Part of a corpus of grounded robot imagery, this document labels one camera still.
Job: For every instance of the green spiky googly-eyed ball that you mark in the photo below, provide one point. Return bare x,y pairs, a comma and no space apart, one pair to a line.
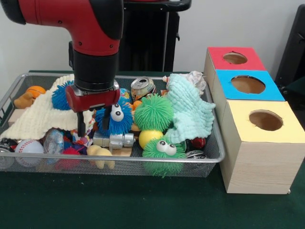
159,156

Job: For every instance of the mint knitted cloth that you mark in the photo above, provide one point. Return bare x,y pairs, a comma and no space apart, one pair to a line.
190,112

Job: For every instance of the blue spiky googly-eyed ball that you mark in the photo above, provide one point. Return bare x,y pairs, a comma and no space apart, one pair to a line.
120,127
59,100

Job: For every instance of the orange mini basketball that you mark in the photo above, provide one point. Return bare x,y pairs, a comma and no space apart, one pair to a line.
37,90

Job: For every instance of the cream knitted cloth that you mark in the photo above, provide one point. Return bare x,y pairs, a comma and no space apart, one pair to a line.
40,117

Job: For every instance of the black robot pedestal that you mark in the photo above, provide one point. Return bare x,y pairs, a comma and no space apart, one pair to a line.
147,35

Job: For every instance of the yellow ball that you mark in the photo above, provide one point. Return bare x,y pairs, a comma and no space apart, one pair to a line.
149,138

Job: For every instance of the wooden box with three holes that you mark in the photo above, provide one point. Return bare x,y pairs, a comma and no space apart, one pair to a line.
262,167

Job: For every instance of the crushed silver can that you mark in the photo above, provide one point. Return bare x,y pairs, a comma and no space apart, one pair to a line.
143,87

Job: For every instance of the shallow grey mesh bin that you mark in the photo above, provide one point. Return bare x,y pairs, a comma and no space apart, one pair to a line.
209,162

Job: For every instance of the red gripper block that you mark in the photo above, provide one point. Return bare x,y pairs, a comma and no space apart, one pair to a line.
95,101

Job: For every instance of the black upright panel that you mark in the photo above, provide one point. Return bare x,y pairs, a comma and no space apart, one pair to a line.
293,47

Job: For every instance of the colourful patterned cloth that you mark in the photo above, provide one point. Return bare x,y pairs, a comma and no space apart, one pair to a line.
90,126

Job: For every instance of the white baseball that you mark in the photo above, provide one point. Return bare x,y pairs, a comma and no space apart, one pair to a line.
28,149

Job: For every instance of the dark green table cloth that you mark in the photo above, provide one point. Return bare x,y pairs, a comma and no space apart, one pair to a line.
143,202
297,95

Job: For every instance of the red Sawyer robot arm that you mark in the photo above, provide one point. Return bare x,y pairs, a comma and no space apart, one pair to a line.
71,23

